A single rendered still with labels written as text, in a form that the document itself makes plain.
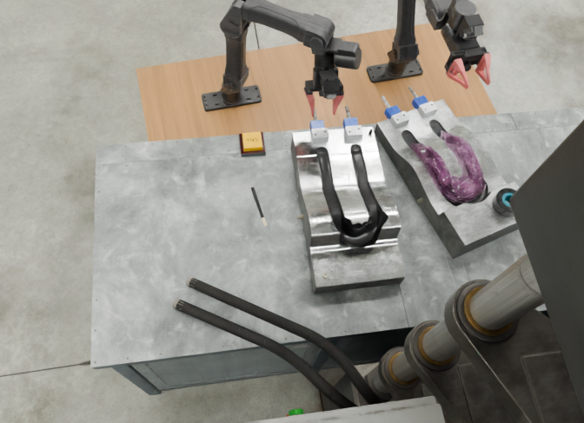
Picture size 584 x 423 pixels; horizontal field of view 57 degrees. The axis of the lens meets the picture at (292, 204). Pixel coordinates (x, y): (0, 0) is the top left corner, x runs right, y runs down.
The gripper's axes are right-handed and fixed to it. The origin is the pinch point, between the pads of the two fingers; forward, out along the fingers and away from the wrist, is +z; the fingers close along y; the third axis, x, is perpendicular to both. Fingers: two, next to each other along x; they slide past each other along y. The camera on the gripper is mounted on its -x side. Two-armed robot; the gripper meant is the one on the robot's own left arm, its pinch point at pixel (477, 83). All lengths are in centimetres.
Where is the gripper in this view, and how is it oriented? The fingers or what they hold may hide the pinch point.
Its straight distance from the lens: 155.7
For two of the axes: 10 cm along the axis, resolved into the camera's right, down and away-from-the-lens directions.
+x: -0.7, 4.2, 9.0
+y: 9.6, -2.0, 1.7
